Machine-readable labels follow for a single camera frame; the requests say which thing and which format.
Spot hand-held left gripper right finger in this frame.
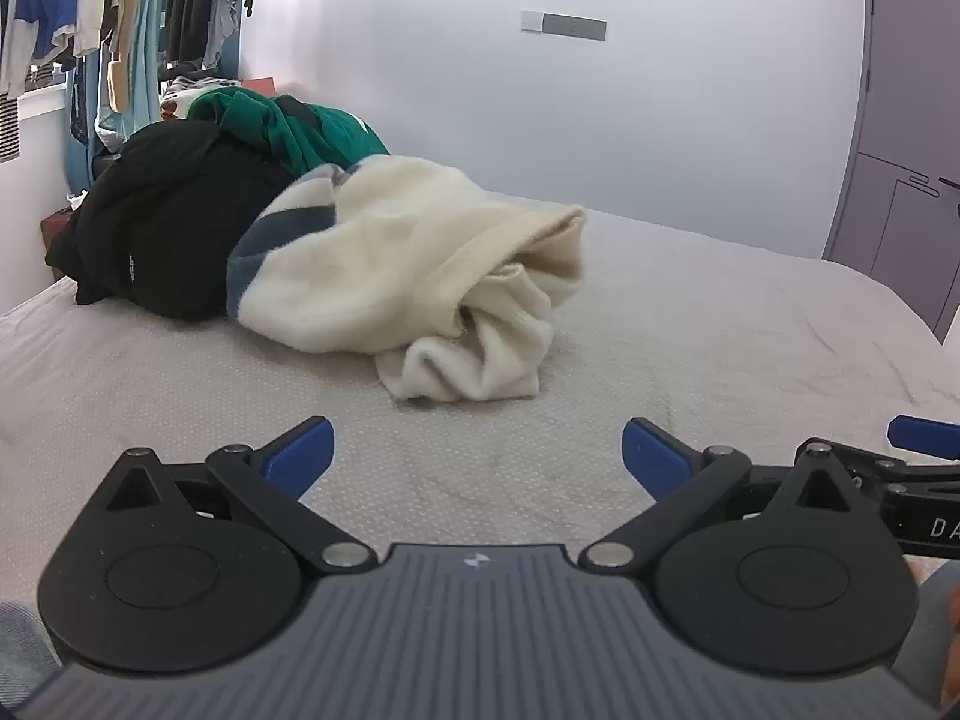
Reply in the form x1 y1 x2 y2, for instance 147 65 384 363
579 418 863 569

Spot black door handle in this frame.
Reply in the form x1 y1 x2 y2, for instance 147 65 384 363
904 172 960 218

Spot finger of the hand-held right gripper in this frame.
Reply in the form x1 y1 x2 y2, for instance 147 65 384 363
887 415 960 460
834 454 960 496

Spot green garment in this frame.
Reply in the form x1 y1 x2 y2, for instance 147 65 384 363
186 88 391 177

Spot person's grey jeans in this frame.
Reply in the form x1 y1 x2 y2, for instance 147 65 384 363
0 600 65 702

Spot grey wall panel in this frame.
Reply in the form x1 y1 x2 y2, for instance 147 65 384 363
541 13 608 42

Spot cream sweater with blue stripes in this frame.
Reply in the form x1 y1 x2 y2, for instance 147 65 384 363
225 154 587 404

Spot brown box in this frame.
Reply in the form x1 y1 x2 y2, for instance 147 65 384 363
41 208 77 260

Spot patterned cloth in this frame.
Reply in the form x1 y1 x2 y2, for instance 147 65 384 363
159 75 241 125

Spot row of hanging clothes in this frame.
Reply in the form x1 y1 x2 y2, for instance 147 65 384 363
0 0 265 166

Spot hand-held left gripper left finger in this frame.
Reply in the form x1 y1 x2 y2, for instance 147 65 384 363
101 417 380 575

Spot grey bed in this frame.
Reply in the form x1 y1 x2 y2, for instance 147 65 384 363
0 191 960 616

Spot black garment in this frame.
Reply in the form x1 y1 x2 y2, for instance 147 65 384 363
45 120 297 322

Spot grey door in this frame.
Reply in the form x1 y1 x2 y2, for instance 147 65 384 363
821 0 960 346

